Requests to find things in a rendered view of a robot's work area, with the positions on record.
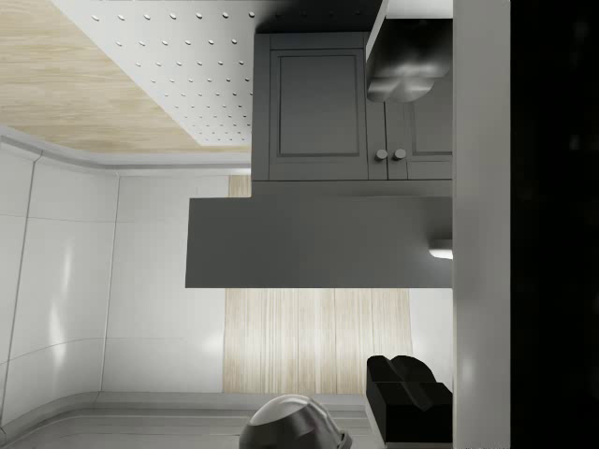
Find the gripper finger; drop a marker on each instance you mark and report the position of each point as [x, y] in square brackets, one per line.
[407, 407]
[407, 56]

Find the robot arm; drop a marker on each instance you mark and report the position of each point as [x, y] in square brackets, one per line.
[290, 425]

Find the white cabinet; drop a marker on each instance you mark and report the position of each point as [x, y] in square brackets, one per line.
[318, 107]

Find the white drawer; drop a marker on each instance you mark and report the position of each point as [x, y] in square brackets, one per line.
[304, 243]

